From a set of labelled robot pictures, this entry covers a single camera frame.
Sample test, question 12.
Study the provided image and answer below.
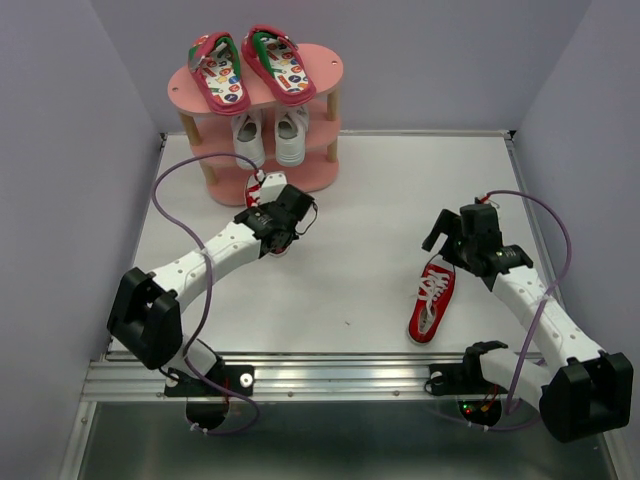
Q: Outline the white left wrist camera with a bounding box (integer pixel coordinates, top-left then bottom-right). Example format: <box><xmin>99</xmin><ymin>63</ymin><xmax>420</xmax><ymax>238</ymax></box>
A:
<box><xmin>257</xmin><ymin>171</ymin><xmax>288</xmax><ymax>203</ymax></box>

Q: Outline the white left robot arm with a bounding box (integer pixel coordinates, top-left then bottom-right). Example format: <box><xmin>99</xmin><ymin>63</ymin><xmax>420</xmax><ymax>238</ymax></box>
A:
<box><xmin>107</xmin><ymin>184</ymin><xmax>317</xmax><ymax>394</ymax></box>

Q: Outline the white sneaker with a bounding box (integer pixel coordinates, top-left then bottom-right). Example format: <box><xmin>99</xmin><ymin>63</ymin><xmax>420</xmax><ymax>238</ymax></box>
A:
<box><xmin>274</xmin><ymin>105</ymin><xmax>310</xmax><ymax>167</ymax></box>
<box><xmin>231</xmin><ymin>110</ymin><xmax>266</xmax><ymax>170</ymax></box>

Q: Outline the pink three-tier shoe shelf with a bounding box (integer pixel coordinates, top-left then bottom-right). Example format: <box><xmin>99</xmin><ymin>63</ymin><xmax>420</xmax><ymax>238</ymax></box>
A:
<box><xmin>167</xmin><ymin>43</ymin><xmax>343</xmax><ymax>206</ymax></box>

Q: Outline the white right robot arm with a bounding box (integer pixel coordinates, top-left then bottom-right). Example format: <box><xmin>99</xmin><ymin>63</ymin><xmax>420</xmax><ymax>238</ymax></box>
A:
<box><xmin>422</xmin><ymin>202</ymin><xmax>634</xmax><ymax>443</ymax></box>

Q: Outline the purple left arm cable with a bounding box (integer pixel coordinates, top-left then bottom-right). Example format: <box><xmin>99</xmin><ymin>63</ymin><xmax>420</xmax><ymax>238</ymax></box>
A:
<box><xmin>152</xmin><ymin>152</ymin><xmax>266</xmax><ymax>437</ymax></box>

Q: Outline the aluminium front mounting rail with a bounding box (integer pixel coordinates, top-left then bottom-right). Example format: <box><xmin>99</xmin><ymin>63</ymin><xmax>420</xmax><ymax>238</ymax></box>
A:
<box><xmin>81</xmin><ymin>352</ymin><xmax>462</xmax><ymax>403</ymax></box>

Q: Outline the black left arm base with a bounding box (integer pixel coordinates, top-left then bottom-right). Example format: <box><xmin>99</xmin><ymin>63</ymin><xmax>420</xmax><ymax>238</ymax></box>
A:
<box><xmin>163</xmin><ymin>365</ymin><xmax>260</xmax><ymax>436</ymax></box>

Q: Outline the pink patterned sandal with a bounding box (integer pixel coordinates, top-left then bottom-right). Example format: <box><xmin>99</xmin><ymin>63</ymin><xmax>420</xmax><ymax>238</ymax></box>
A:
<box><xmin>241</xmin><ymin>25</ymin><xmax>317</xmax><ymax>107</ymax></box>
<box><xmin>187</xmin><ymin>32</ymin><xmax>251</xmax><ymax>116</ymax></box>

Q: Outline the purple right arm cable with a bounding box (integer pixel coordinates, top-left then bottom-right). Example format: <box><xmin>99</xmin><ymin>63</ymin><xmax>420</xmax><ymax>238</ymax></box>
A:
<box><xmin>424</xmin><ymin>189</ymin><xmax>573</xmax><ymax>434</ymax></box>

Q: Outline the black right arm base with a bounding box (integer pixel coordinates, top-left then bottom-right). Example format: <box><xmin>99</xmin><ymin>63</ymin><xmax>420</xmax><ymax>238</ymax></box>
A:
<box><xmin>423</xmin><ymin>363</ymin><xmax>514</xmax><ymax>431</ymax></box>

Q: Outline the red sneaker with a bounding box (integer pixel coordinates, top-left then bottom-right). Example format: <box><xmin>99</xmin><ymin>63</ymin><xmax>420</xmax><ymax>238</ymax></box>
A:
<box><xmin>407</xmin><ymin>254</ymin><xmax>456</xmax><ymax>344</ymax></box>
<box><xmin>237</xmin><ymin>171</ymin><xmax>263</xmax><ymax>262</ymax></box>

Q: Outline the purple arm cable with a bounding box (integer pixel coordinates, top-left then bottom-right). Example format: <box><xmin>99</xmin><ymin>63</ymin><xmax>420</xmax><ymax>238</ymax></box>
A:
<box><xmin>152</xmin><ymin>152</ymin><xmax>266</xmax><ymax>437</ymax></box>
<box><xmin>424</xmin><ymin>189</ymin><xmax>573</xmax><ymax>434</ymax></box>

